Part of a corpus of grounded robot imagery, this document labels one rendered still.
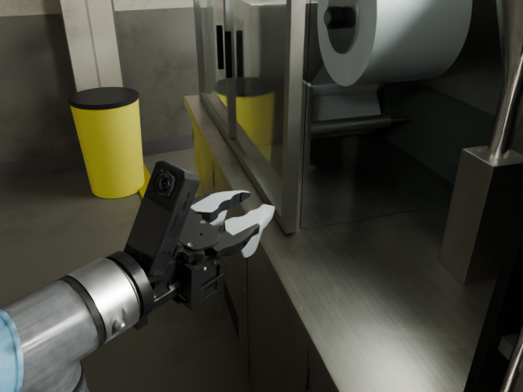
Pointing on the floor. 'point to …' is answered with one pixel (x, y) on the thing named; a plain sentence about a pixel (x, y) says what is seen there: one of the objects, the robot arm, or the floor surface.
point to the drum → (110, 139)
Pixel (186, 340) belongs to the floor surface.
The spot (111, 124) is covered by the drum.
